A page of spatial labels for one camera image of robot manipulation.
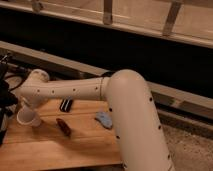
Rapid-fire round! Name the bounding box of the white ceramic cup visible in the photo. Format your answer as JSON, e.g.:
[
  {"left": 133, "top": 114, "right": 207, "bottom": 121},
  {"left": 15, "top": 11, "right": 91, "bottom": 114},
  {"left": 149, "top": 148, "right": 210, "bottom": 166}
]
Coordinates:
[{"left": 17, "top": 106, "right": 41, "bottom": 127}]

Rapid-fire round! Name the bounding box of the black striped rectangular block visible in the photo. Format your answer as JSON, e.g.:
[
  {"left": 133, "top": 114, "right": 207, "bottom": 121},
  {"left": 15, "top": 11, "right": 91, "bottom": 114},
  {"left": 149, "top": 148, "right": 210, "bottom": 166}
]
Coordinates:
[{"left": 59, "top": 99, "right": 73, "bottom": 113}]

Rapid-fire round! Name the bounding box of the black equipment at left edge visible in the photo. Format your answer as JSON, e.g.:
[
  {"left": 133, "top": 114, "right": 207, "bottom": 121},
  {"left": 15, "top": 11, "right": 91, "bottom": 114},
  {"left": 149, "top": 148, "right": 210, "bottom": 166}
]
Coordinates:
[{"left": 0, "top": 55, "right": 18, "bottom": 146}]

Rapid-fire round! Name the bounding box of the light blue cloth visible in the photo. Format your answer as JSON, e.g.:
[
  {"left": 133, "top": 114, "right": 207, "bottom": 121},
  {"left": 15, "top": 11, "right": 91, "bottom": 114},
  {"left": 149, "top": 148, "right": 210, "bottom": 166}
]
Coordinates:
[{"left": 95, "top": 112, "right": 113, "bottom": 129}]

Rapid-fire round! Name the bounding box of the metal window rail frame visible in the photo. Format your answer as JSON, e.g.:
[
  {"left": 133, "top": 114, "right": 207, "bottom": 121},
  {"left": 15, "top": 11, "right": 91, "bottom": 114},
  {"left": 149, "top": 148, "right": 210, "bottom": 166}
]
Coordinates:
[{"left": 0, "top": 0, "right": 213, "bottom": 49}]

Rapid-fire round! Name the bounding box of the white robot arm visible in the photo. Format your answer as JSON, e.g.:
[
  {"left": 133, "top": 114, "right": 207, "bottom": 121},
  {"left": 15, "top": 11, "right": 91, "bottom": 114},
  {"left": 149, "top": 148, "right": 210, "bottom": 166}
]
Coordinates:
[{"left": 17, "top": 69, "right": 175, "bottom": 171}]

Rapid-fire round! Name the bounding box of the wooden table board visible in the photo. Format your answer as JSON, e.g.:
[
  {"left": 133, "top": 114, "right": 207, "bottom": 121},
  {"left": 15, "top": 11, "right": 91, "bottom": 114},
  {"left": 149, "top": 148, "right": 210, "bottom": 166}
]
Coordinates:
[{"left": 0, "top": 100, "right": 121, "bottom": 171}]

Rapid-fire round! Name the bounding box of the dark brown oblong object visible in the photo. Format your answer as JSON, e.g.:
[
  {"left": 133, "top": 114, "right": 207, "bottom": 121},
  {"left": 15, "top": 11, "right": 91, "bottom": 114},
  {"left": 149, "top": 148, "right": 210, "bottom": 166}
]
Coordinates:
[{"left": 56, "top": 118, "right": 71, "bottom": 136}]

